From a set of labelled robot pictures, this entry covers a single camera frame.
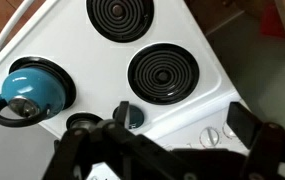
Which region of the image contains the blue kettle with black handle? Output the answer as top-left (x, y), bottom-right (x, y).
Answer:
top-left (0, 67), bottom-right (66, 128)

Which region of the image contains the small black stove burner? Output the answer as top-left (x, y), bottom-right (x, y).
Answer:
top-left (65, 112), bottom-right (104, 132)

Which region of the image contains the black coil stove burner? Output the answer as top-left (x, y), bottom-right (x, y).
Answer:
top-left (127, 42), bottom-right (201, 106)
top-left (85, 0), bottom-right (155, 44)
top-left (8, 56), bottom-right (77, 111)

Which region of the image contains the red cushion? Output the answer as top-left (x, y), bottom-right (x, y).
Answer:
top-left (259, 2), bottom-right (285, 39)

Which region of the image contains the small teal cup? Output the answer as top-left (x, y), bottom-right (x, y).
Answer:
top-left (112, 104), bottom-right (146, 129)

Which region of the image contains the white oven door handle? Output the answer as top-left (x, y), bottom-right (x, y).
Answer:
top-left (0, 0), bottom-right (36, 64)

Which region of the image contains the white stove control knob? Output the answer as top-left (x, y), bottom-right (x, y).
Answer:
top-left (199, 126), bottom-right (221, 149)
top-left (221, 120), bottom-right (238, 139)

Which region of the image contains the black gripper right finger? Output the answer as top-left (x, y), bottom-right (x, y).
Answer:
top-left (226, 101), bottom-right (285, 180)

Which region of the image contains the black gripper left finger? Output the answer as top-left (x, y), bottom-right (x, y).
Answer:
top-left (41, 100), bottom-right (190, 180)

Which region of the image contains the white electric stove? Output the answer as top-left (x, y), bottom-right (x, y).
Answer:
top-left (0, 0), bottom-right (250, 180)

